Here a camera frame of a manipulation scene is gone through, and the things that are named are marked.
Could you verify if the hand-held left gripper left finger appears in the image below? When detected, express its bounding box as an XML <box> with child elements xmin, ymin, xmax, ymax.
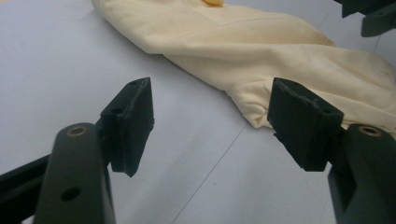
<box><xmin>100</xmin><ymin>77</ymin><xmax>155</xmax><ymax>178</ymax></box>

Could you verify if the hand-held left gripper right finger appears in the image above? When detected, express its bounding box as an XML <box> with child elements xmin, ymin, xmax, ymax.
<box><xmin>266</xmin><ymin>77</ymin><xmax>345</xmax><ymax>173</ymax></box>

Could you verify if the cream baby romper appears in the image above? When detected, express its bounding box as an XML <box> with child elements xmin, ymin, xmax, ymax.
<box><xmin>91</xmin><ymin>0</ymin><xmax>396</xmax><ymax>139</ymax></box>

